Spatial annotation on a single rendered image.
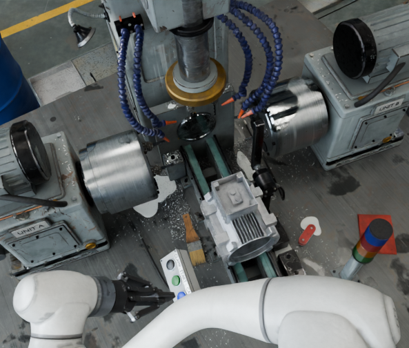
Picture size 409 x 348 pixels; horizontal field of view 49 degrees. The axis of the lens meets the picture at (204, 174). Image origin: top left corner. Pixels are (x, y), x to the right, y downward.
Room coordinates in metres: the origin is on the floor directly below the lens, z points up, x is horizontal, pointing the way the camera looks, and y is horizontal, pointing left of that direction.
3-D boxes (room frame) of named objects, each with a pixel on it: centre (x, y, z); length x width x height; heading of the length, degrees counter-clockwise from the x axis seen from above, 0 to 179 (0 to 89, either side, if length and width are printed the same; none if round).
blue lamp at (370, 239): (0.42, -0.44, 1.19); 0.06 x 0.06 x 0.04
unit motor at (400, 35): (1.00, -0.64, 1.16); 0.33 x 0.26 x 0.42; 105
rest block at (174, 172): (0.91, 0.11, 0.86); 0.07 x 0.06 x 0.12; 105
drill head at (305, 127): (0.95, -0.34, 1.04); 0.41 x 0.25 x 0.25; 105
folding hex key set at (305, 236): (0.59, -0.34, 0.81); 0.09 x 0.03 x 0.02; 137
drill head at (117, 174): (0.78, 0.33, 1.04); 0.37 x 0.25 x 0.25; 105
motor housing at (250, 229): (0.57, -0.09, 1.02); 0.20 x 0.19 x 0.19; 16
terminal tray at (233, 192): (0.61, -0.08, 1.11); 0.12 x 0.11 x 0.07; 16
